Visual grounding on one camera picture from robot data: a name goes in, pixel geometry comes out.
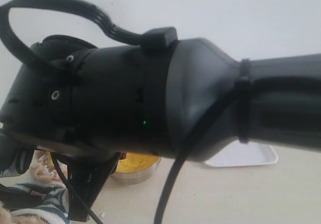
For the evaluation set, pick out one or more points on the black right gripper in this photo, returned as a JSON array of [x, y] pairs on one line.
[[54, 112]]

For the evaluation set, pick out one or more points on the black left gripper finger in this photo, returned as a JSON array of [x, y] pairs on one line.
[[21, 196]]

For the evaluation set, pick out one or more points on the brown teddy bear striped sweater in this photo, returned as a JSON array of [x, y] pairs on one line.
[[55, 206]]

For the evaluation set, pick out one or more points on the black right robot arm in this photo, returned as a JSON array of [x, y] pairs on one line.
[[125, 99]]

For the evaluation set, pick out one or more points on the yellow millet grain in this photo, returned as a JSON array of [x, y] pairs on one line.
[[135, 162]]

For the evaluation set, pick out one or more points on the steel bowl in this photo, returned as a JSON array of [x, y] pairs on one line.
[[136, 177]]

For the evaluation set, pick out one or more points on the white plastic tray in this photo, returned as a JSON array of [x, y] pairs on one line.
[[243, 155]]

